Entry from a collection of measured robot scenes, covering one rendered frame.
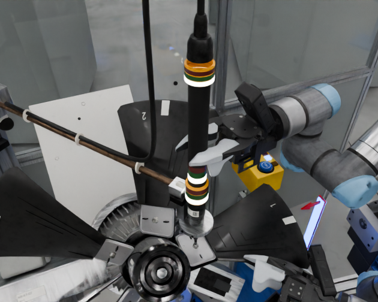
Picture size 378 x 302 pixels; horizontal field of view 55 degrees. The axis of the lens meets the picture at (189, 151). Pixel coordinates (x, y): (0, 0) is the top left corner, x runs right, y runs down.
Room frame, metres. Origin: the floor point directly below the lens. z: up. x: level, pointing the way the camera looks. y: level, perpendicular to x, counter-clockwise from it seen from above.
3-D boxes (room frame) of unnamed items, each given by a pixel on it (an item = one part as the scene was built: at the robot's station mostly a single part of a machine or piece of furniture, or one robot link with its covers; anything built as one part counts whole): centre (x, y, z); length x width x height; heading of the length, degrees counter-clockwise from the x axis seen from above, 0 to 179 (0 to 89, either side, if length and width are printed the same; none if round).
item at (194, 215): (0.46, -0.01, 1.48); 0.04 x 0.04 x 0.46
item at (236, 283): (0.51, -0.05, 0.98); 0.20 x 0.16 x 0.20; 23
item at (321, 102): (0.62, -0.25, 1.45); 0.11 x 0.08 x 0.09; 123
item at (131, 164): (0.62, 0.25, 1.36); 0.54 x 0.01 x 0.01; 58
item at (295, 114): (0.57, -0.18, 1.46); 0.08 x 0.05 x 0.08; 33
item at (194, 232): (0.46, -0.01, 1.32); 0.09 x 0.07 x 0.10; 58
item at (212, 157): (0.45, -0.04, 1.45); 0.09 x 0.03 x 0.06; 132
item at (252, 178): (0.87, -0.23, 1.02); 0.16 x 0.10 x 0.11; 23
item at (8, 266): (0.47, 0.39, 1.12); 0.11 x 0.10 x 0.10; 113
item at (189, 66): (0.46, -0.01, 1.62); 0.04 x 0.04 x 0.03
